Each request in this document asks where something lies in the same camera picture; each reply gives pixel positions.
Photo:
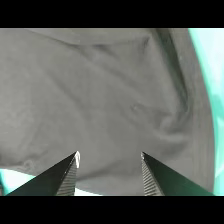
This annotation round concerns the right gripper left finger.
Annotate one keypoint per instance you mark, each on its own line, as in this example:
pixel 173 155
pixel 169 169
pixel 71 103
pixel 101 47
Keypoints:
pixel 61 180

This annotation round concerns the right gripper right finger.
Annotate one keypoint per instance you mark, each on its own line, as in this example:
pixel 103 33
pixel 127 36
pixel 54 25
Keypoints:
pixel 160 181

